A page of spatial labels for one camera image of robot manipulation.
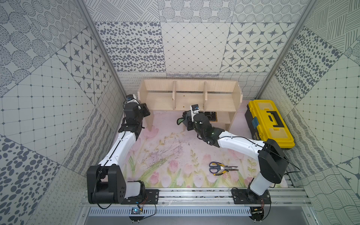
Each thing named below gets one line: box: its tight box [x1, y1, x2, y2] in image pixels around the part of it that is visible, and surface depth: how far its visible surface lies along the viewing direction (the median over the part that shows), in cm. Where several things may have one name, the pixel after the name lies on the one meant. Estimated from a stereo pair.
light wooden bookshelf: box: [137, 78, 243, 132], surface depth 86 cm
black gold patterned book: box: [198, 111, 218, 123], surface depth 95 cm
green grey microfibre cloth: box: [176, 117, 186, 126], surface depth 87 cm
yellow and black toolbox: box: [244, 99, 296, 149], surface depth 88 cm
